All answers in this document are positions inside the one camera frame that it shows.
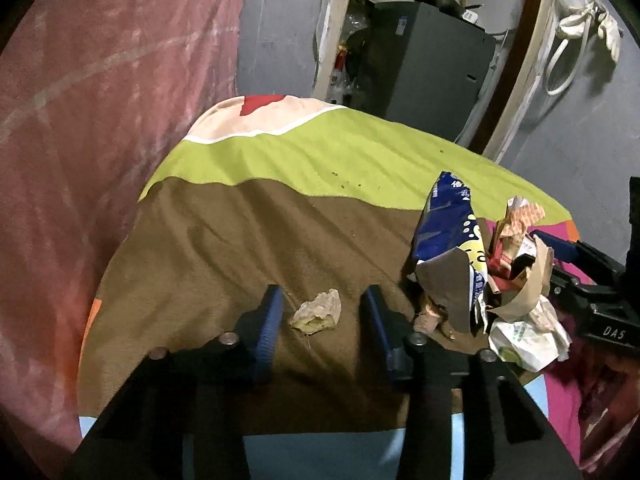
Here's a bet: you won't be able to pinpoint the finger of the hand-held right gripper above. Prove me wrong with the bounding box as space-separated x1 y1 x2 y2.
530 230 626 281
549 267 601 311

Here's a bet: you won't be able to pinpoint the orange patterned wrapper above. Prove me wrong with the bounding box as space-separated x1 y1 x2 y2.
497 196 546 246

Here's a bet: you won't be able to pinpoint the pink cloth cover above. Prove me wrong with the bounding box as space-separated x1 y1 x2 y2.
0 0 248 461

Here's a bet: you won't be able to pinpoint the wooden door frame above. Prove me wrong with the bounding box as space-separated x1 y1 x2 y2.
312 0 561 161

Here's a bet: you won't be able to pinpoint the brown paper bag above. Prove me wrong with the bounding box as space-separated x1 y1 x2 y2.
487 235 556 323

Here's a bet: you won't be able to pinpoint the brown cardboard scrap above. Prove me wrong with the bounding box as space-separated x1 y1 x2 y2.
415 250 473 333

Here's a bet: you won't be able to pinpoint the red packet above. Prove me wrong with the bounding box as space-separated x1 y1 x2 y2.
487 245 518 281

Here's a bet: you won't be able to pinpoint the tan paper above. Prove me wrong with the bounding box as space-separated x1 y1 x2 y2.
290 289 342 335

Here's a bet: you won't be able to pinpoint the white plastic wrapper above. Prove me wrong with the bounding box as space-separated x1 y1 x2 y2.
487 295 572 373

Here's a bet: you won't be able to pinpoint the colourful patchwork blanket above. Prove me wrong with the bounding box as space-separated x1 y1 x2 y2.
77 94 583 480

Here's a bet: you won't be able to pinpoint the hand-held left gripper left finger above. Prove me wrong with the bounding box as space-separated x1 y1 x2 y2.
65 285 286 480

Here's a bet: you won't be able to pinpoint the grey metal cabinet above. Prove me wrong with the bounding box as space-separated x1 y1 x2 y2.
357 0 496 141

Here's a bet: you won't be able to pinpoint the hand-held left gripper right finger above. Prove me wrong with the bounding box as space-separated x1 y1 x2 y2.
361 285 583 480

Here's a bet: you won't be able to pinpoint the white gloves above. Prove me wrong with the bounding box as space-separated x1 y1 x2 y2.
595 2 623 63

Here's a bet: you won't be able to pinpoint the blue snack bag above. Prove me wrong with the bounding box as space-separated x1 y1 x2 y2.
411 171 488 336

